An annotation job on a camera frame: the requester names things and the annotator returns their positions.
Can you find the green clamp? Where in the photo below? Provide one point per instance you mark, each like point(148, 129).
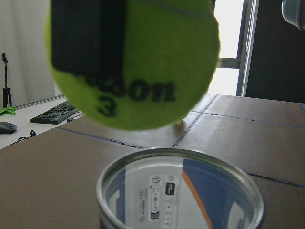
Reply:
point(7, 111)

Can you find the black computer mouse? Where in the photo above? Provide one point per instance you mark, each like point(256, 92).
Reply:
point(7, 128)

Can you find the black keyboard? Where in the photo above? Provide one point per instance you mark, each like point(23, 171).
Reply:
point(56, 114)

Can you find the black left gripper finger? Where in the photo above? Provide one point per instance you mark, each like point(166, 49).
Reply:
point(87, 37)

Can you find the clear tennis ball can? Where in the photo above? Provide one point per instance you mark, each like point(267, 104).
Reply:
point(168, 188)

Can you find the black tripod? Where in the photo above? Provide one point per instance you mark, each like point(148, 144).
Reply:
point(7, 100)

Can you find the yellow tennis ball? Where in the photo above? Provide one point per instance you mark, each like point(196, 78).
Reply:
point(170, 53)

